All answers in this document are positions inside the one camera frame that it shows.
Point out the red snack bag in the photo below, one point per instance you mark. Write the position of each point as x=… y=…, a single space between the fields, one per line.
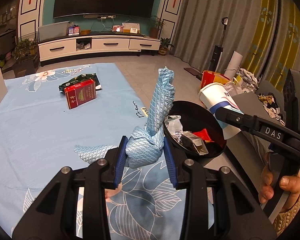
x=203 y=134

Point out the upright vacuum cleaner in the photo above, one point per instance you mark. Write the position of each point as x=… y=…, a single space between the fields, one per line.
x=218 y=49

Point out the potted plant by cabinet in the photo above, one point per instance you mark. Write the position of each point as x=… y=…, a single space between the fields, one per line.
x=156 y=24

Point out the red cigarette carton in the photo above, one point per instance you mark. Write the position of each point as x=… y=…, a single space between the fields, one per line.
x=80 y=93

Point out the blue floral tablecloth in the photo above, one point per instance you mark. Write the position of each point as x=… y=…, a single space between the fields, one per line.
x=39 y=135

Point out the plant stand with greenery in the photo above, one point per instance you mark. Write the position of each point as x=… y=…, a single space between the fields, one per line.
x=26 y=56

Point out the blue textured cloth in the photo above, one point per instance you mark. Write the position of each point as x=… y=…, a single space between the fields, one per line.
x=145 y=145

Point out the white blue medicine box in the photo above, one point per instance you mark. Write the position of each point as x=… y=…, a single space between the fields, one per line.
x=193 y=143

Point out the translucent storage box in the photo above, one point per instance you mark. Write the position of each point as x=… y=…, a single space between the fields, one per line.
x=53 y=30

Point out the white blue paper cup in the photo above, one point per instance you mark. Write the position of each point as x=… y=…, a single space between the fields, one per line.
x=214 y=96

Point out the white plastic bag on floor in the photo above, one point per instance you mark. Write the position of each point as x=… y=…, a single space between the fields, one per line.
x=244 y=82

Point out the clear blister packaging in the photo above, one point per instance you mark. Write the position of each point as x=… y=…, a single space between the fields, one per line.
x=174 y=126

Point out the red yellow shopping bag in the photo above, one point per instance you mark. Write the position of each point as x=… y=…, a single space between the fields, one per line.
x=209 y=77

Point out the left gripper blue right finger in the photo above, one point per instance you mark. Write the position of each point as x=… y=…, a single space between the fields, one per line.
x=172 y=170

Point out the dark green foil bag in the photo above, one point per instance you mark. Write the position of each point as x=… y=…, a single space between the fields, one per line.
x=79 y=79

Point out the white tv cabinet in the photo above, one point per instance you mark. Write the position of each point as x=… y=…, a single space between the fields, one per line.
x=90 y=44

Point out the black trash bin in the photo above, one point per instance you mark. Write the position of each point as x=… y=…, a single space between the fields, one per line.
x=196 y=119

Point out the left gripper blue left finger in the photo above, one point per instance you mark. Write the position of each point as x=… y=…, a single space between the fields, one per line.
x=121 y=161

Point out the person's right hand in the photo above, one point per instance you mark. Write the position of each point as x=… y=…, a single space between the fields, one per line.
x=287 y=183

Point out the potted plant on floor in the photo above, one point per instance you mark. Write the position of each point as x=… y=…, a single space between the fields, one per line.
x=165 y=44

